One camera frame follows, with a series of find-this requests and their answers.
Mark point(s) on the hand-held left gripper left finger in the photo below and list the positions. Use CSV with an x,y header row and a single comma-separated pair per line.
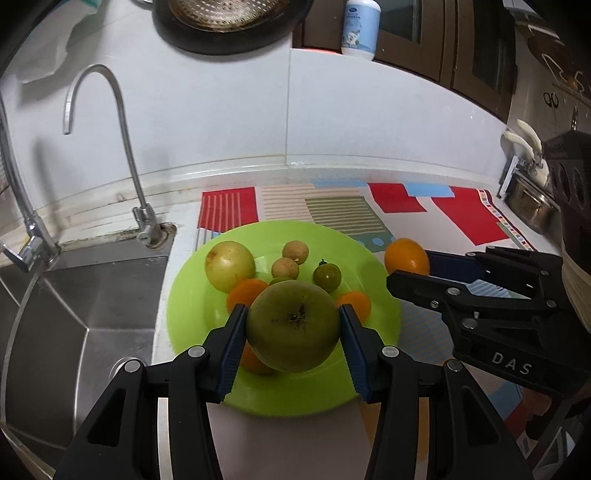
x,y
227,355

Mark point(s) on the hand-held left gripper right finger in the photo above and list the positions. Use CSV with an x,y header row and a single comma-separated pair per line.
x,y
358,355

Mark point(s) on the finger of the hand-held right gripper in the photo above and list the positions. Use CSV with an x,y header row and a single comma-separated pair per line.
x,y
415,288
452,266

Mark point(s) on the small orange mandarin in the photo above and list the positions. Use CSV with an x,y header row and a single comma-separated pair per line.
x,y
358,302
254,362

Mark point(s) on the green plate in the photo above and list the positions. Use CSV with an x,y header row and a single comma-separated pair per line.
x,y
277,392

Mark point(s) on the large orange mandarin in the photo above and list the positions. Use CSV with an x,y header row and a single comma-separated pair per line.
x,y
244,295

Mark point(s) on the green apple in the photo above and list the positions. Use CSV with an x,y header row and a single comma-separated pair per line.
x,y
293,327

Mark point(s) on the small green tomato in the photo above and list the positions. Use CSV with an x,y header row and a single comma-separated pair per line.
x,y
327,276
278,280

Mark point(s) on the large yellow-green apple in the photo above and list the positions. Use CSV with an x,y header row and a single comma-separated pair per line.
x,y
229,266

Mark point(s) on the tan longan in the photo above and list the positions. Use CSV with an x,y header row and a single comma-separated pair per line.
x,y
295,251
284,268

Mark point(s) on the steel pot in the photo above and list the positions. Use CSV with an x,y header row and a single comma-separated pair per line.
x,y
531,205

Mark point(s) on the white dish rack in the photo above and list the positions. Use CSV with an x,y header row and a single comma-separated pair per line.
x,y
510,177

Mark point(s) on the colourful patchwork mat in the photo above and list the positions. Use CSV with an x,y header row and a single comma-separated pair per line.
x,y
332,203

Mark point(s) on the thin gooseneck faucet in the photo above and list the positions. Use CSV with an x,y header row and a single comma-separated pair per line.
x,y
147,221

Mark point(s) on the steel sink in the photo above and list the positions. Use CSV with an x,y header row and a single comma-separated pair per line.
x,y
69,332

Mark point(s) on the hanging metal utensil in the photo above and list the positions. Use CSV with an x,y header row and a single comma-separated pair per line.
x,y
575,119

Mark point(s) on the black scissors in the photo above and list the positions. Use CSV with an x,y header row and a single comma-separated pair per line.
x,y
551,99

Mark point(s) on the dark wooden cabinets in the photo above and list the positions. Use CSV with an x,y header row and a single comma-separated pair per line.
x,y
415,37

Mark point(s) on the large chrome faucet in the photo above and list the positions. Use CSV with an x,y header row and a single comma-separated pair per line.
x,y
27,230

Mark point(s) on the white and blue bottle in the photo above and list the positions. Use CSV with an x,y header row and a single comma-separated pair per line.
x,y
360,30

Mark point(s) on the black pan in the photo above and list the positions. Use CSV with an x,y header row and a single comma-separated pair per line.
x,y
207,41

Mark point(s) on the perforated metal colander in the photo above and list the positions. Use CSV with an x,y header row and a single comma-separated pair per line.
x,y
226,16

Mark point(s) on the white plastic bag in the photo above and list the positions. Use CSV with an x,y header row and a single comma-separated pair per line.
x,y
60,41

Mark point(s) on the wall sticker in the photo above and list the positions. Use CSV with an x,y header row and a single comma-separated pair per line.
x,y
561,64

